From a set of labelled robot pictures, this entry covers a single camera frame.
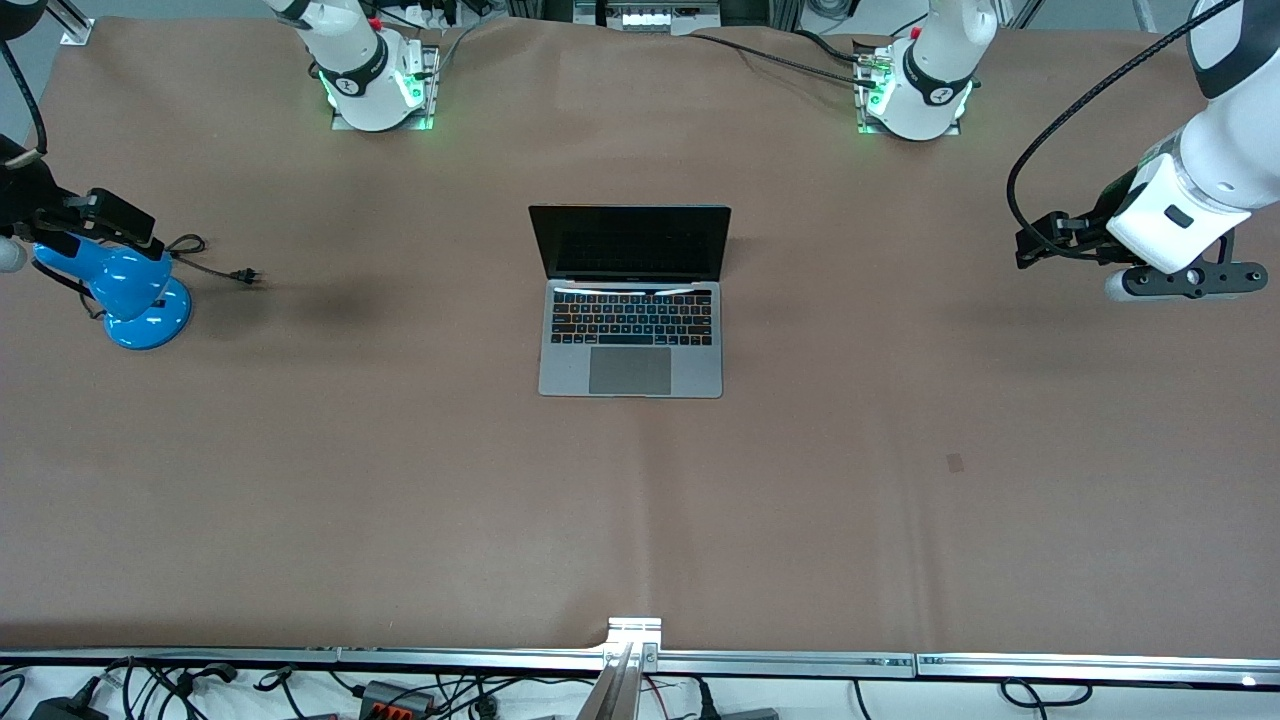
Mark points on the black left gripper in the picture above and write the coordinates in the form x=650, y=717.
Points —
x=1091, y=224

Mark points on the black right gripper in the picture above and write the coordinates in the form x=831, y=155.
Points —
x=30, y=196

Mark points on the silver grey laptop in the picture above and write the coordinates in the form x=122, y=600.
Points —
x=630, y=340

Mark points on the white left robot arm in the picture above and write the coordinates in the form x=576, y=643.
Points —
x=1220, y=150

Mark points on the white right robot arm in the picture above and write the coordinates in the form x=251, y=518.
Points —
x=350, y=50

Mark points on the blue desk lamp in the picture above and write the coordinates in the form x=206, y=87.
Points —
x=140, y=300

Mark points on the white power strip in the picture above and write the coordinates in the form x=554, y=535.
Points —
x=430, y=12

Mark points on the brown table cover sheet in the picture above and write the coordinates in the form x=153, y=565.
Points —
x=400, y=480

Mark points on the grey control box white buttons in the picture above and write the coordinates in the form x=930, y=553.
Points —
x=645, y=18

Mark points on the black power adapter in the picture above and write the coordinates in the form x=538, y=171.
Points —
x=65, y=710

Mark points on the grey connector block orange levers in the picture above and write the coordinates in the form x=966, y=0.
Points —
x=395, y=697

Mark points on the aluminium frame extrusion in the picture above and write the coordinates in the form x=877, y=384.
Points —
x=75, y=25

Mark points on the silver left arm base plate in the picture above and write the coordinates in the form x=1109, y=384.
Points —
x=863, y=110

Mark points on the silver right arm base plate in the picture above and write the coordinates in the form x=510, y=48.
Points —
x=432, y=60

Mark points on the aluminium table edge rail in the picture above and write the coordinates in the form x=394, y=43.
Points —
x=780, y=663
x=170, y=656
x=1100, y=668

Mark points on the aluminium camera mount post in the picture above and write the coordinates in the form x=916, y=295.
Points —
x=632, y=635

